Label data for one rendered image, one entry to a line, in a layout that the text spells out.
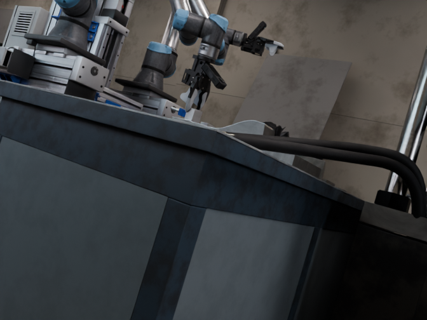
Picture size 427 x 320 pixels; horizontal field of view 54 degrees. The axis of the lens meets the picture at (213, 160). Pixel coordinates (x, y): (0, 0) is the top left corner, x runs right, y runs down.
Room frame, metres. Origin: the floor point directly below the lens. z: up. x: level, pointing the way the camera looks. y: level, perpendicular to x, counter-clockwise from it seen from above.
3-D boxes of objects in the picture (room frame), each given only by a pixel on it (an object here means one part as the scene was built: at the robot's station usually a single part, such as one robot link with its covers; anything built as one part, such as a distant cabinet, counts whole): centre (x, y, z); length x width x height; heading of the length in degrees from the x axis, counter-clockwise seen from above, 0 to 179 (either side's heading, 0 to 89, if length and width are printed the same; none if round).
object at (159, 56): (2.05, 0.41, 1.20); 0.13 x 0.12 x 0.14; 174
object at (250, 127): (1.49, -0.09, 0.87); 0.50 x 0.26 x 0.14; 57
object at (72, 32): (1.63, 0.67, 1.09); 0.15 x 0.15 x 0.10
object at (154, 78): (2.05, 0.41, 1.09); 0.15 x 0.15 x 0.10
